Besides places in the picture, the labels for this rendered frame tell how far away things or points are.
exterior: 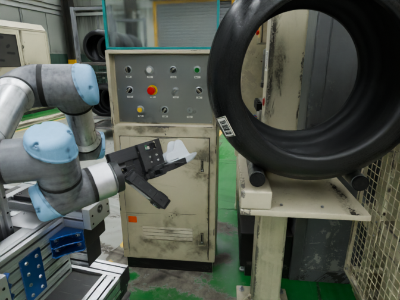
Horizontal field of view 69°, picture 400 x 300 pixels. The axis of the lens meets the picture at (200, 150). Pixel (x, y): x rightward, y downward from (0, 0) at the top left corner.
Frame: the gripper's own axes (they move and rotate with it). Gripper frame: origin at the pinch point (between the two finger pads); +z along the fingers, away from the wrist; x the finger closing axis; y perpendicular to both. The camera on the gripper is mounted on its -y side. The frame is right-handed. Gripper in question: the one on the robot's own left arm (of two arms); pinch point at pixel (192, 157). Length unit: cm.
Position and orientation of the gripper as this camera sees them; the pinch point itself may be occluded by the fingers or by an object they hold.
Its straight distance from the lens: 72.0
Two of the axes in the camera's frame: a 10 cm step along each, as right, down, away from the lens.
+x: -5.1, 0.8, 8.6
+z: 8.1, -3.0, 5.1
